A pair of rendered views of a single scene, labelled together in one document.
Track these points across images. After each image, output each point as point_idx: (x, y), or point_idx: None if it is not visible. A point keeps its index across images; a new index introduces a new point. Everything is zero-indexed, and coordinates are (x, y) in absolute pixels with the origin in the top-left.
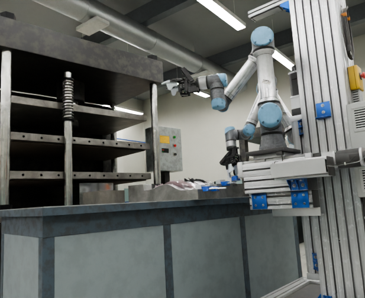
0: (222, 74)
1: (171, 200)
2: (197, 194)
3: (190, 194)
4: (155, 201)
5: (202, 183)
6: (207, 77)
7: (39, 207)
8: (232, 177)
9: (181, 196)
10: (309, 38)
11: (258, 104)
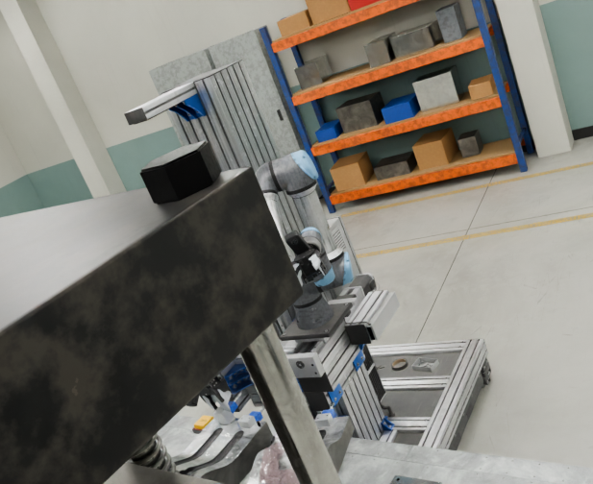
0: (315, 229)
1: (387, 442)
2: (351, 423)
3: (348, 430)
4: (415, 446)
5: (189, 463)
6: (316, 238)
7: None
8: (230, 408)
9: (344, 446)
10: (258, 158)
11: (336, 258)
